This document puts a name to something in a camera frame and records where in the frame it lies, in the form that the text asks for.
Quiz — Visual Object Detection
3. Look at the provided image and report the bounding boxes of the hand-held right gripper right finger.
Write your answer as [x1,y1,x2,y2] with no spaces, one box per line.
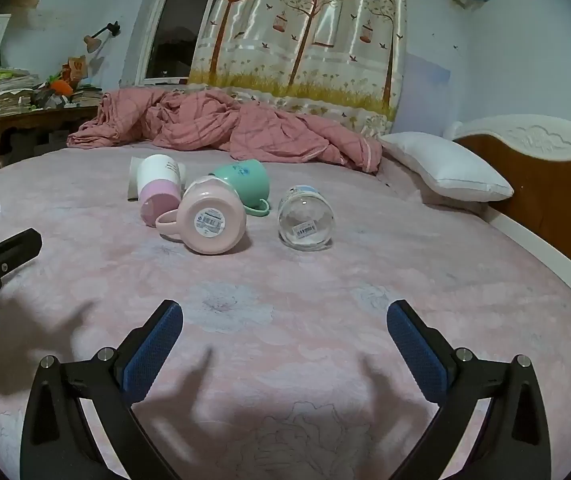
[387,300,552,480]

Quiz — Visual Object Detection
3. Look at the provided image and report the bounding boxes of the tree print curtain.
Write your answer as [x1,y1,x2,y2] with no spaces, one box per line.
[187,0,409,139]

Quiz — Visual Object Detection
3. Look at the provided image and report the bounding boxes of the pink floral bed sheet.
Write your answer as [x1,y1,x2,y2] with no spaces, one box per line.
[0,139,571,480]

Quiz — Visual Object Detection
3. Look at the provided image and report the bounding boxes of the pink mug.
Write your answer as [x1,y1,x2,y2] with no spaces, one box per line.
[156,176,248,255]

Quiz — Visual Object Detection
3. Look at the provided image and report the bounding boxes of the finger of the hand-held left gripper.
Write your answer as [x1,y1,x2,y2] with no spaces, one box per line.
[0,228,43,291]

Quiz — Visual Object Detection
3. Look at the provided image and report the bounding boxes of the wall lamp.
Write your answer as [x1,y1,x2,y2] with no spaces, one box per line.
[83,21,121,54]

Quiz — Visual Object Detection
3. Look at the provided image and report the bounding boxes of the white and pink cup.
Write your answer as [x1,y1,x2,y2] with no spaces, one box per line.
[137,154,188,228]

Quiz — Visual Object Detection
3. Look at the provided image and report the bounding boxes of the white pillow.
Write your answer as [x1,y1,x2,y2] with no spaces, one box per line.
[379,131,515,205]

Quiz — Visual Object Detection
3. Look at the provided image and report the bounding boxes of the wooden desk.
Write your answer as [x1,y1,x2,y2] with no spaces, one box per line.
[0,104,102,172]

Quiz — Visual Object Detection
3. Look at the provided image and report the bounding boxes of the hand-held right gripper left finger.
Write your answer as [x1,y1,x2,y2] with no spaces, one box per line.
[20,300,184,480]

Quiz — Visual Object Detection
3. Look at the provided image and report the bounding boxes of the white and brown headboard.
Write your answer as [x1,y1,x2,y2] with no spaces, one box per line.
[443,114,571,287]

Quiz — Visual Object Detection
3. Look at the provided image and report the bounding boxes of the green mug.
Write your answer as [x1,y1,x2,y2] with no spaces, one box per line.
[208,160,272,217]

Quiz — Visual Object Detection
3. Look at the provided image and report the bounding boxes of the clear glass cup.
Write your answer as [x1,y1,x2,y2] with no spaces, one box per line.
[277,184,335,252]

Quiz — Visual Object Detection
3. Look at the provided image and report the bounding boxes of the white framed window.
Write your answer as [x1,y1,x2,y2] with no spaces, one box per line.
[136,0,237,86]

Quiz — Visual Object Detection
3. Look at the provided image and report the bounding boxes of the pink checked blanket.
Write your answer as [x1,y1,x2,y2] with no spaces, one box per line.
[67,87,384,175]

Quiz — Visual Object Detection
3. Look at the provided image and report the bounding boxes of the stack of papers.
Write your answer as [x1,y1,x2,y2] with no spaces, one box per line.
[0,66,42,119]

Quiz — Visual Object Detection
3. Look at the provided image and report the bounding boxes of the orange toy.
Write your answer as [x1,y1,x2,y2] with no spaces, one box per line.
[46,76,75,97]

